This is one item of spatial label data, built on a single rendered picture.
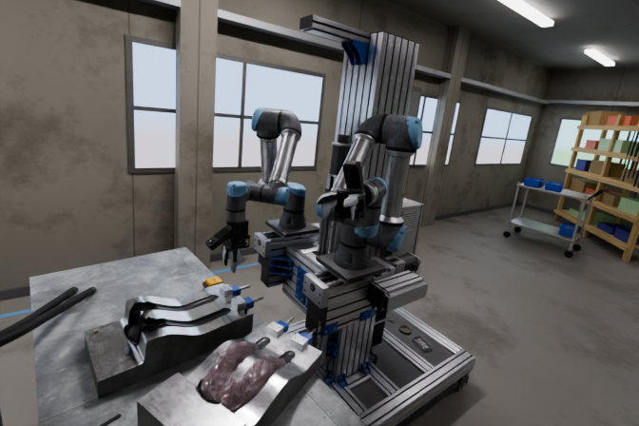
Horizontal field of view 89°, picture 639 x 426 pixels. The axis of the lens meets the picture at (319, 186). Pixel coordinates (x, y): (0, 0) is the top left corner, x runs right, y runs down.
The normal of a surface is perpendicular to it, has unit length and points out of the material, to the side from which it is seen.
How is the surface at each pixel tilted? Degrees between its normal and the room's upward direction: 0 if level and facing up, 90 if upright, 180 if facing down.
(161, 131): 90
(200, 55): 90
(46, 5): 90
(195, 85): 90
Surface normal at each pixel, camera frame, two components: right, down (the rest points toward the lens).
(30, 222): 0.59, 0.24
